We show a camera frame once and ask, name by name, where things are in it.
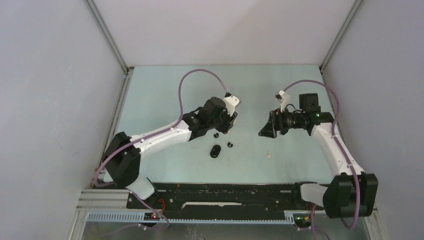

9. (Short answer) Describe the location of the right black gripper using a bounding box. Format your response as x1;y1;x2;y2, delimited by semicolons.
258;105;305;139

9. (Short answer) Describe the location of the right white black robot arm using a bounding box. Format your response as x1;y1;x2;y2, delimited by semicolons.
258;90;379;219

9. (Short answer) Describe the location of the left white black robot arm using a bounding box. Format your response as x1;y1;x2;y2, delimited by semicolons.
95;95;241;208

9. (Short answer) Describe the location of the black closed charging case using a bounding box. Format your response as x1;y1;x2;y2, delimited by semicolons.
209;144;222;159

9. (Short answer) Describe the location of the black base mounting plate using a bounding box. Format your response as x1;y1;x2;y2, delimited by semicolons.
145;182;312;222

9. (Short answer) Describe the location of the right controller board green led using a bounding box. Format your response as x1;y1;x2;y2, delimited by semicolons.
294;216;310;224

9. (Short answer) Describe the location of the left controller board red led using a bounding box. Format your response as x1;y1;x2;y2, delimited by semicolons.
143;212;162;221

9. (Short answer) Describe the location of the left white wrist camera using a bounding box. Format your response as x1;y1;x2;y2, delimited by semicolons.
223;94;241;116

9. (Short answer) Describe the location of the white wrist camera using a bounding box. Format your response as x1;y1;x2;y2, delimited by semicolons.
275;90;291;112
223;94;241;116

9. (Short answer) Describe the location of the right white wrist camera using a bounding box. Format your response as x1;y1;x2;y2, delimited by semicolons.
275;90;291;112

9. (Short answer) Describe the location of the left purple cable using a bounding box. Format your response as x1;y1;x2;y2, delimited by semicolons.
93;68;229;230

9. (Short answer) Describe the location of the purple cable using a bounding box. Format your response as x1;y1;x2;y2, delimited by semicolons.
93;68;229;230
283;79;361;240

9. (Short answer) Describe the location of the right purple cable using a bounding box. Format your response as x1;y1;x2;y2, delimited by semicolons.
283;79;361;240

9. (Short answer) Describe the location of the left aluminium corner post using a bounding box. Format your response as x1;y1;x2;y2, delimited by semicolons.
84;0;130;74

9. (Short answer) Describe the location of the white slotted cable duct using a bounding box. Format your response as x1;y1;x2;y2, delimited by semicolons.
86;211;296;225

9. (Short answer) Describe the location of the aluminium frame rail front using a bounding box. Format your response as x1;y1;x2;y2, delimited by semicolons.
68;189;390;240

